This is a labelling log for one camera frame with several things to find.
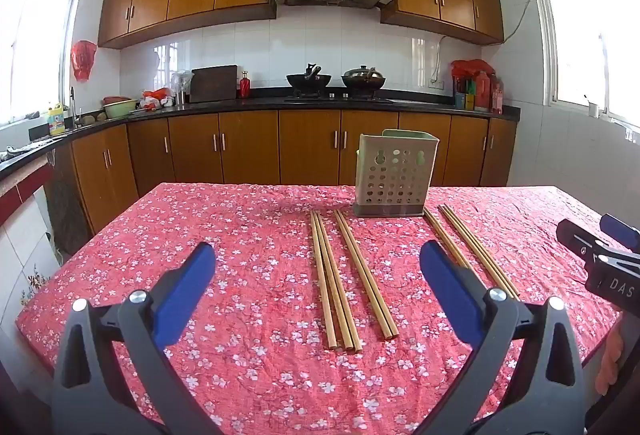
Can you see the large kitchen window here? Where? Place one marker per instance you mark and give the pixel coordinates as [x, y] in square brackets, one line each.
[40, 40]

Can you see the person's right hand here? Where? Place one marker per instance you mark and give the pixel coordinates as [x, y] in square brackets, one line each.
[609, 355]

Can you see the red floral tablecloth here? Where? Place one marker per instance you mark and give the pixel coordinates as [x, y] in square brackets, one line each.
[225, 225]

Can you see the black wok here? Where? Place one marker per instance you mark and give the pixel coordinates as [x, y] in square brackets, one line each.
[307, 82]

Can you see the white cup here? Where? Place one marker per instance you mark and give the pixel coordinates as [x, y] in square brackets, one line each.
[593, 110]

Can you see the dark wooden cutting board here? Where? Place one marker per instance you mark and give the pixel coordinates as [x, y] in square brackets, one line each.
[212, 85]

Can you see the pan with glass lid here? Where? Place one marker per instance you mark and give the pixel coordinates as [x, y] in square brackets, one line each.
[363, 77]

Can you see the red plastic bag over bottles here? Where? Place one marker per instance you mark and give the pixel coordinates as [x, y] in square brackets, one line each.
[470, 66]

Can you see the black kitchen countertop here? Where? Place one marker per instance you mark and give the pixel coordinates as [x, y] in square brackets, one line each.
[225, 106]

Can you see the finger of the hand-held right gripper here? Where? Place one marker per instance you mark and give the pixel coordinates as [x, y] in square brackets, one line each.
[580, 240]
[620, 229]

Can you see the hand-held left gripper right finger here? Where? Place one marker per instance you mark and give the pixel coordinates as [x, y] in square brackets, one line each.
[450, 290]

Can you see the grey cloth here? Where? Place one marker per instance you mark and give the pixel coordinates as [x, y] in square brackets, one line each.
[20, 150]

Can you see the slim red condiment bottle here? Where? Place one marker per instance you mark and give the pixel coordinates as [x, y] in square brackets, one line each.
[497, 99]

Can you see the white wall outlet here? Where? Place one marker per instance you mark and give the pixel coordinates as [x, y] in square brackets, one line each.
[436, 83]

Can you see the yellow detergent bottle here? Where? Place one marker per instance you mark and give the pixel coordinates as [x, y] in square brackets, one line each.
[56, 120]

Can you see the green plastic basin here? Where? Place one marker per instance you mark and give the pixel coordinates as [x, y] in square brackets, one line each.
[120, 109]

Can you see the wooden base cabinets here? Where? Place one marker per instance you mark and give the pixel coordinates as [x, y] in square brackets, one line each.
[250, 145]

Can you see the clear plastic bag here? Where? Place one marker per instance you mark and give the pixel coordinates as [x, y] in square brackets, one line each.
[181, 85]

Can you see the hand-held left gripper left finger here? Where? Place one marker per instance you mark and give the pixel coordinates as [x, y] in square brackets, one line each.
[187, 285]

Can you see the red and white plastic bags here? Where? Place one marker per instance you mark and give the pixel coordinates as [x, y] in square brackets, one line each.
[155, 96]

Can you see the green and yellow carton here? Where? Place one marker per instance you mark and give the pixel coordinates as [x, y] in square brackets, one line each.
[465, 97]

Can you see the metal sink faucet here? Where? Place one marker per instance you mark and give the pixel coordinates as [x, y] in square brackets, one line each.
[73, 105]

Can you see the large red condiment bottle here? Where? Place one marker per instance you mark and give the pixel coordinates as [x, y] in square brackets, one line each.
[482, 92]

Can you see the pale green perforated utensil holder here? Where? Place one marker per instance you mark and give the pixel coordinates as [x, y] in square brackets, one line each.
[395, 175]

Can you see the black gas stove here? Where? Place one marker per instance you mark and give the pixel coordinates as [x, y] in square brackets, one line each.
[340, 99]

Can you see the small red bottle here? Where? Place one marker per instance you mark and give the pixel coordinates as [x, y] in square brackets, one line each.
[244, 87]

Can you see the red hanging plastic bag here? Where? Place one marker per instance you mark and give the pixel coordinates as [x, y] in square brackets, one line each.
[83, 60]

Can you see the narrow kitchen window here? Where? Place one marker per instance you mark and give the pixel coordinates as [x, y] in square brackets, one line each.
[585, 35]

